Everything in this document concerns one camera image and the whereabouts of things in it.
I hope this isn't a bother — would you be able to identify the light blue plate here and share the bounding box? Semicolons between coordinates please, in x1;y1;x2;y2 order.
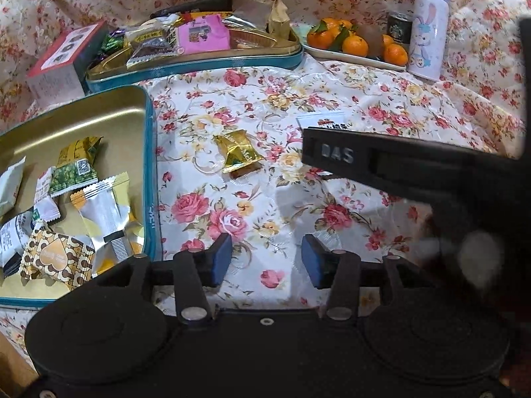
296;22;410;72

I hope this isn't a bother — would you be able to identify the gold tin tray teal rim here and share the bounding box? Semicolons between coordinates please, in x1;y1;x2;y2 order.
0;85;157;309

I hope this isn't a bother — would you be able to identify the green gold foil packet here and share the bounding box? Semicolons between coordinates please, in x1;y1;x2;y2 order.
215;130;265;175

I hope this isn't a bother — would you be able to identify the red grey carton box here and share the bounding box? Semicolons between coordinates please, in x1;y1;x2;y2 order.
26;21;111;101

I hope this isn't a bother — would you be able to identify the clear packet dark filling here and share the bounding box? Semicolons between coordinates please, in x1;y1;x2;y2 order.
125;36;178;70

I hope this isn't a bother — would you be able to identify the white packet red print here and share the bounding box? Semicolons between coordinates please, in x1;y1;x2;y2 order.
296;112;348;134

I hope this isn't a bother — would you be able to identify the yellow flat snack packet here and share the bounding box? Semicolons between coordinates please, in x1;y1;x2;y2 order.
178;9;234;22

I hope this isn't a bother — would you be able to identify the white long snack packet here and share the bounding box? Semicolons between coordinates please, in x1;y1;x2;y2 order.
71;173;144;275

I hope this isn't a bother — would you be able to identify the dark coffee can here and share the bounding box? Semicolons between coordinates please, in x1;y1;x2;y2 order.
387;12;414;47

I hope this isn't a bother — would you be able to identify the clear pastry packet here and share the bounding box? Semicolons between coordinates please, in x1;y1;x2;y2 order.
227;32;277;51

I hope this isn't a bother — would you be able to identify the pink snack packet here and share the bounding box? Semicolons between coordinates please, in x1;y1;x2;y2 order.
175;14;232;55

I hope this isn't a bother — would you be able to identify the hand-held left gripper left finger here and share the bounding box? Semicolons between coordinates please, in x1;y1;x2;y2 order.
95;232;234;325

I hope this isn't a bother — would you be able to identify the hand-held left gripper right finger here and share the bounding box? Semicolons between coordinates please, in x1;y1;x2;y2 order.
301;234;437;323

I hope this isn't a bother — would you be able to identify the brown paper packet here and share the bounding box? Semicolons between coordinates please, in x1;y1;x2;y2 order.
266;0;292;41

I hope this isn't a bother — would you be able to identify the white blue text packet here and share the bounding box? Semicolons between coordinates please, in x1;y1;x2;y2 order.
0;211;35;277

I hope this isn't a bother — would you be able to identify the pile of mandarin oranges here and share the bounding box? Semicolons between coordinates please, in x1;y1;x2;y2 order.
307;17;410;67

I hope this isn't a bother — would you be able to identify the green snack packet square code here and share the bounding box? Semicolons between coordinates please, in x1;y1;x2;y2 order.
49;161;99;198

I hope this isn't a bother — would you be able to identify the divided gold tin teal rim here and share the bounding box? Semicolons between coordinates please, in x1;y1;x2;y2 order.
85;29;302;93

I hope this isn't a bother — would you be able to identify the brown heart pattern packet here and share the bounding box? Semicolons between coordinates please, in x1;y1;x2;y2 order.
20;229;97;292

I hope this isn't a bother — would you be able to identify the purple rabbit thermos bottle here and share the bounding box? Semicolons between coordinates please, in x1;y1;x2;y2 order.
407;0;451;82

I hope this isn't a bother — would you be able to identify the brown kiwi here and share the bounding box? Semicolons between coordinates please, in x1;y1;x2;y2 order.
368;27;385;59

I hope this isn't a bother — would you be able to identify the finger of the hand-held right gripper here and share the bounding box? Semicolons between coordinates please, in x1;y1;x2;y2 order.
302;126;421;193

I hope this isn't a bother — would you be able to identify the black long packet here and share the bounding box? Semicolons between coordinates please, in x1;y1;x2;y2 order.
150;0;234;20

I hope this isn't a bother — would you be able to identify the clear plastic bag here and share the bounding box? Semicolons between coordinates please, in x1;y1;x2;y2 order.
231;0;275;34

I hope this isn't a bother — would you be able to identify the small white snack packet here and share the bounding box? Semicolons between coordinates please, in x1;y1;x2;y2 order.
33;198;68;225

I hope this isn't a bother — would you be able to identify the cream round snack packet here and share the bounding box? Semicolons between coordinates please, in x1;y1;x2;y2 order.
125;14;178;41

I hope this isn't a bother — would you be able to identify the purple green foil candy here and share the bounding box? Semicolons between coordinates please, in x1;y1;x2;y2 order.
99;28;128;57

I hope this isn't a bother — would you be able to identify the floral printed cloth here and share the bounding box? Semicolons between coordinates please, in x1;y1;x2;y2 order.
0;0;531;365

